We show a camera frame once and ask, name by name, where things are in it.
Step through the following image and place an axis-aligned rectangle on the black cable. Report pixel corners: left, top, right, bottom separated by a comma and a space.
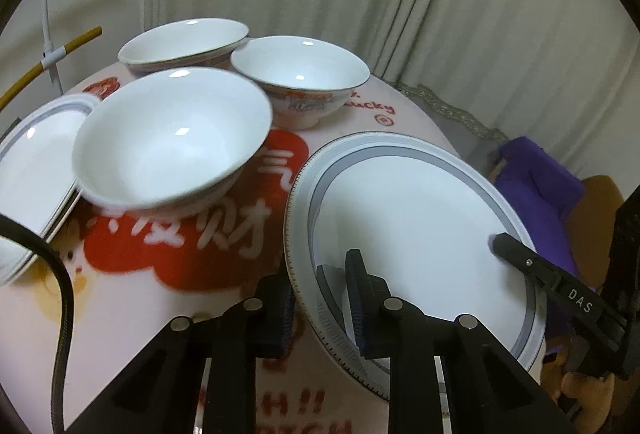
0, 212, 76, 434

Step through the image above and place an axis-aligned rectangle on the small white bowl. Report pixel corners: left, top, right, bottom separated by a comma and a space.
230, 36, 370, 130

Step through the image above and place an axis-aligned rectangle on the large grey-rimmed plate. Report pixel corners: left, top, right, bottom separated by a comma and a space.
0, 92, 103, 288
284, 132, 547, 397

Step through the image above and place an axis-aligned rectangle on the white bowl grey band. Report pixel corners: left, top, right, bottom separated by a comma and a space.
72, 67, 272, 220
117, 17, 250, 74

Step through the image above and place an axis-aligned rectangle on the white and wood coat rack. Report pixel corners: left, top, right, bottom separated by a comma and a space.
1, 0, 103, 109

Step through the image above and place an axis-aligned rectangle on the purple cloth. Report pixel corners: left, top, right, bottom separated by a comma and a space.
495, 136, 606, 289

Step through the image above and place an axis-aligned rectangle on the cream pleated curtain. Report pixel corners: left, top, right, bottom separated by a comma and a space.
142, 0, 639, 194

